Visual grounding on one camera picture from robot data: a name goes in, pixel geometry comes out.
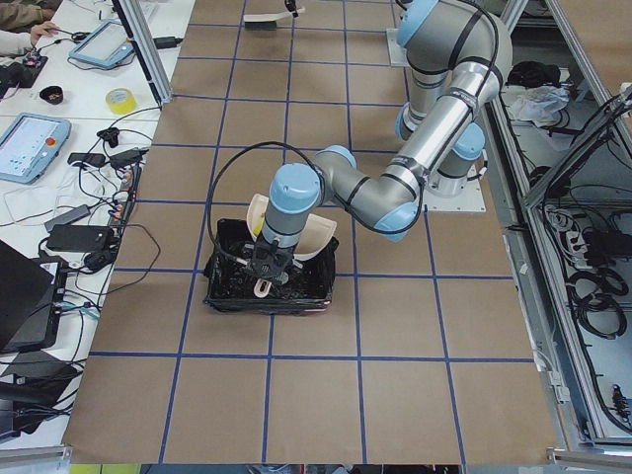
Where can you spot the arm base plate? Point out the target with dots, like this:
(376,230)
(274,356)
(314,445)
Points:
(464,194)
(397,53)

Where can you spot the black-lined trash bin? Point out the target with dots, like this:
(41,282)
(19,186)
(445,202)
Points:
(310,288)

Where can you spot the person's hand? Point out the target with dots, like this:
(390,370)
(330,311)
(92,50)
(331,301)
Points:
(47,29)

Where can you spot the crumpled white cloth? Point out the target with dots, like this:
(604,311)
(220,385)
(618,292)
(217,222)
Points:
(542,105)

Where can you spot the black computer mouse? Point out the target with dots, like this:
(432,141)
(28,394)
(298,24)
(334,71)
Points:
(97,261)

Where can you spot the aluminium frame post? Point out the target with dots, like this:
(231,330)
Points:
(130,14)

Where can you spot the black power adapter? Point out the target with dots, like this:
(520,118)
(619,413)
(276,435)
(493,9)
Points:
(79,238)

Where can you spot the yellow tape roll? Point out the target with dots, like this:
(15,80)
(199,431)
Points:
(121,101)

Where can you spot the small black bowl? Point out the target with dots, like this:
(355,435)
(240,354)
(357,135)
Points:
(52,94)

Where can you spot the beige plastic dustpan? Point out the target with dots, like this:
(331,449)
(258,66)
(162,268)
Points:
(290,221)

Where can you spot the blue teach pendant far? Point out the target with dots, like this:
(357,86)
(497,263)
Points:
(106,47)

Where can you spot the blue teach pendant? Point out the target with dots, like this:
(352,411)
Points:
(106,47)
(29,145)

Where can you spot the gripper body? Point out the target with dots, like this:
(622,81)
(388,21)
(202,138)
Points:
(292,261)
(291,5)

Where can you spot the blue teach pendant near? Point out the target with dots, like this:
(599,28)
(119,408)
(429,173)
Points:
(29,145)

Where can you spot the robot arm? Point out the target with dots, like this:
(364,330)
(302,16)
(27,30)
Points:
(460,56)

